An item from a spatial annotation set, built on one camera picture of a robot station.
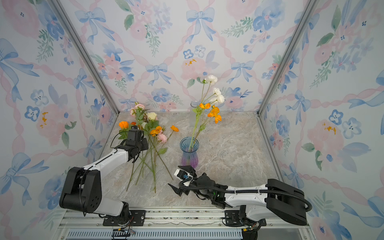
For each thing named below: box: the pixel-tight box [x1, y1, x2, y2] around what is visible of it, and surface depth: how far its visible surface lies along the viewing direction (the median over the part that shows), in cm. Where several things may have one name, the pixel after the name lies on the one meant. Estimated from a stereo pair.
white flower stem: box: [188, 75, 225, 150], surface depth 78 cm
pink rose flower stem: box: [130, 102, 150, 130], surface depth 108 cm
